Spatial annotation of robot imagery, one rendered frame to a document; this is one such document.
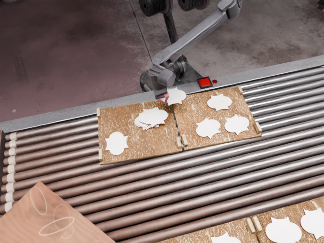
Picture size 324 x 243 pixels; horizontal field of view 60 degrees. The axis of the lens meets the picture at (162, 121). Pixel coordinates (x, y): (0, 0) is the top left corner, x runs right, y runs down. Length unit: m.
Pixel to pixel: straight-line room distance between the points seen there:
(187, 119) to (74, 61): 2.14
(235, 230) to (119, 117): 0.81
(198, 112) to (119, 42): 2.17
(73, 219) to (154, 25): 2.94
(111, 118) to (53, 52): 2.19
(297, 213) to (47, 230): 1.03
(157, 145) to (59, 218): 0.56
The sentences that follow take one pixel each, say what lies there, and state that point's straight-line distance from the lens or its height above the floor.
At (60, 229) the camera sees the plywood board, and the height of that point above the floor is 1.04.
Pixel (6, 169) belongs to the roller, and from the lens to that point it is 1.61.
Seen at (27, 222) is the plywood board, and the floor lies 1.04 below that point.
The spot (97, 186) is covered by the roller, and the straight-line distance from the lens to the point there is 1.40.
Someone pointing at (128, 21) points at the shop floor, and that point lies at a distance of 3.89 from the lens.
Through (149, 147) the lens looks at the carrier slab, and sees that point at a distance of 1.44.
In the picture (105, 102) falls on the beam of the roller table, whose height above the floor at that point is 0.92.
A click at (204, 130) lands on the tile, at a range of 1.49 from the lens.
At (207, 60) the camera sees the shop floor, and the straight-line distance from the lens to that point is 3.29.
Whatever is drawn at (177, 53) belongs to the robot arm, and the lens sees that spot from 1.33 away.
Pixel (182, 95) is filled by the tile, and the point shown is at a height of 1.05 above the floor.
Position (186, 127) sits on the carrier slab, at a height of 0.94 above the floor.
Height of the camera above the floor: 2.16
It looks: 54 degrees down
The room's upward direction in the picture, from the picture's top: 2 degrees counter-clockwise
